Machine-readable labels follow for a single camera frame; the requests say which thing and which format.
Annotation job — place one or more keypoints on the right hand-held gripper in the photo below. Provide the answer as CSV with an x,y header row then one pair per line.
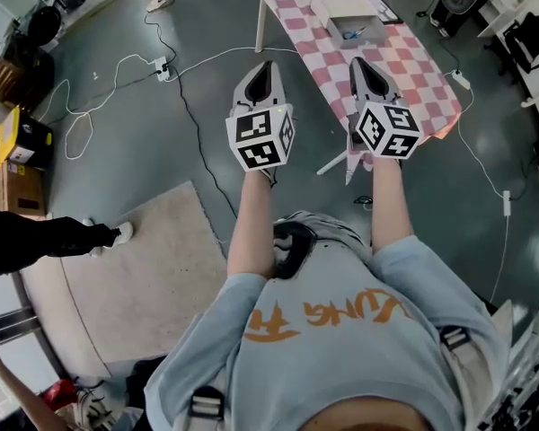
x,y
386,130

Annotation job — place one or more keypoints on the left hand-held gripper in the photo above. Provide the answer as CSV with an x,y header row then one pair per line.
x,y
260,135

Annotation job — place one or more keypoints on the blue scissors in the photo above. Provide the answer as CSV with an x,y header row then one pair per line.
x,y
355,33

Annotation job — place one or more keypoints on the white cardboard box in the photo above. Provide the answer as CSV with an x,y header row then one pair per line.
x,y
350,14

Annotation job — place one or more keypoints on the person's left forearm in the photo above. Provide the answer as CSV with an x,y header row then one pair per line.
x,y
249,227

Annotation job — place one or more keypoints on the person's right forearm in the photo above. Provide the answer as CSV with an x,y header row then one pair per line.
x,y
391,204

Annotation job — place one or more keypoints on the yellow and black box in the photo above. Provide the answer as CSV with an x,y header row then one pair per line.
x,y
24,137

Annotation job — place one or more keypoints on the brown cardboard box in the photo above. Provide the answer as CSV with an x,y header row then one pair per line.
x,y
15,187

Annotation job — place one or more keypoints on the pink checkered tablecloth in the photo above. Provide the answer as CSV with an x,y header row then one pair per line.
x,y
400,74

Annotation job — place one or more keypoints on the white table leg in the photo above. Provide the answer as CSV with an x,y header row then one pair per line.
x,y
260,27
333,162

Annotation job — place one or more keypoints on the black framed white board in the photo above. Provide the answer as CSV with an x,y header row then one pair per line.
x,y
385,11

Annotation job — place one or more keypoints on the white power strip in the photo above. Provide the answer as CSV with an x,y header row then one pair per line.
x,y
162,67
506,202
460,79

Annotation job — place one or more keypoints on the person's grey trousers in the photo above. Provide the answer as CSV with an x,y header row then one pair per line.
x,y
337,231

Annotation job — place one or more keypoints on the black office chair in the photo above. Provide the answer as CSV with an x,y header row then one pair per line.
x,y
45,25
527,41

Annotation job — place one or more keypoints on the black and white shoe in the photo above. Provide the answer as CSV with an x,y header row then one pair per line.
x,y
294,252

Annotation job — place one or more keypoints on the beige rug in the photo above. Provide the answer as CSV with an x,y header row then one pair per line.
x,y
139,285

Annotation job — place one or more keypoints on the person's light blue shirt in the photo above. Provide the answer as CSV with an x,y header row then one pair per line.
x,y
341,353

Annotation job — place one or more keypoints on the white metal rack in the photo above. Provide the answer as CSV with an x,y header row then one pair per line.
x,y
527,375

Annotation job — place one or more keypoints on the white sneaker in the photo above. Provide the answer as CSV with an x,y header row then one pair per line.
x,y
94,409

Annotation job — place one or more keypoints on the red object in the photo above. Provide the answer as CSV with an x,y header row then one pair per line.
x,y
59,394

